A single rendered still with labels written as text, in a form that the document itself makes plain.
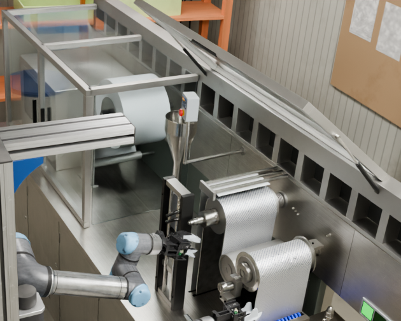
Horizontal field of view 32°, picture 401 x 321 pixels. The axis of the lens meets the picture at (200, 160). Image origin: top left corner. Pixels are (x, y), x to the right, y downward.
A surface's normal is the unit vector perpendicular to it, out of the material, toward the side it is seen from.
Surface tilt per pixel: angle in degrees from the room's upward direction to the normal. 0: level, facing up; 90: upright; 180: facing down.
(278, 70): 90
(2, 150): 0
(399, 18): 90
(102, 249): 0
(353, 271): 90
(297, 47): 90
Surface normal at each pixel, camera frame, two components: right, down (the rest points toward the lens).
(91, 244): 0.09, -0.88
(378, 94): -0.88, 0.15
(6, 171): 0.45, 0.46
